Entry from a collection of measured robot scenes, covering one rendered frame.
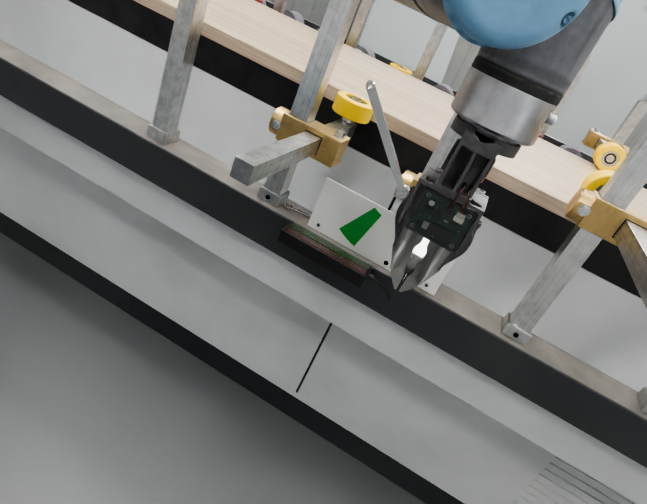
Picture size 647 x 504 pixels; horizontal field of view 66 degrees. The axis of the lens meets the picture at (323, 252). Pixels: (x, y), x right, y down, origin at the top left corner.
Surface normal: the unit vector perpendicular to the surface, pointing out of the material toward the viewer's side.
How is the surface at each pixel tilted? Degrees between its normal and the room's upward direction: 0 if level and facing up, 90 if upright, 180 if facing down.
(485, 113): 89
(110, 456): 0
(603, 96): 90
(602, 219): 90
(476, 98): 89
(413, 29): 77
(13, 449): 0
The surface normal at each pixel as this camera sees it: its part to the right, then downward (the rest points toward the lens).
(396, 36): 0.26, 0.37
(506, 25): 0.14, 0.57
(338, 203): -0.36, 0.35
